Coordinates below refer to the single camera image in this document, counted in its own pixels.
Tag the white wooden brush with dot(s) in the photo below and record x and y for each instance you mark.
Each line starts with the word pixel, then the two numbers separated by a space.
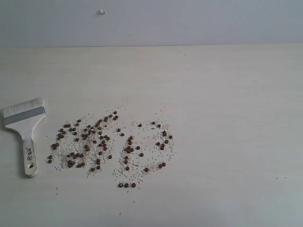
pixel 23 119

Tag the brown and white grains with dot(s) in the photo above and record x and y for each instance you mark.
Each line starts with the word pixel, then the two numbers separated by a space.
pixel 126 144

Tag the white blob on wall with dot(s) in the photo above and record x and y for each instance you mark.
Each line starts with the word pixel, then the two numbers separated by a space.
pixel 101 12

